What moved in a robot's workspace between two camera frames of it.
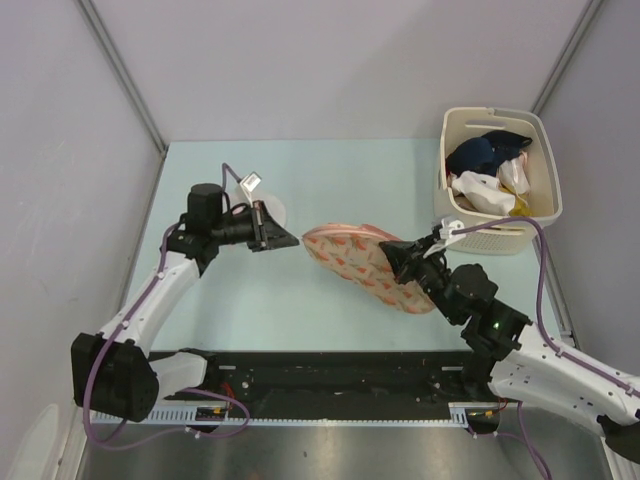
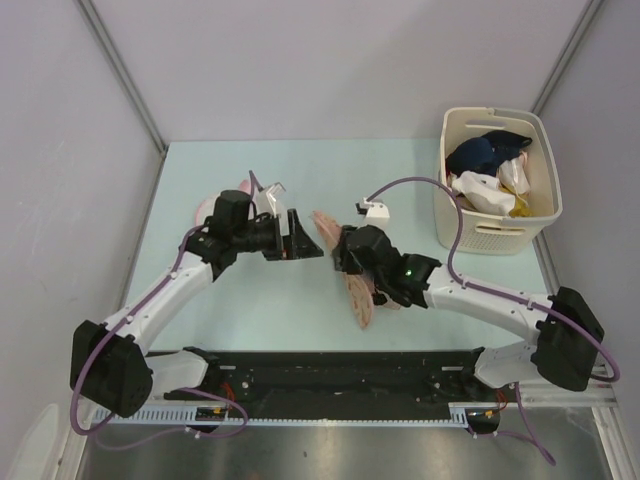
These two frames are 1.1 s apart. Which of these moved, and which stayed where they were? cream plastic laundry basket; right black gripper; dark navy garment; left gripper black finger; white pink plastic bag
Moved: left gripper black finger; right black gripper
Stayed: white pink plastic bag; dark navy garment; cream plastic laundry basket
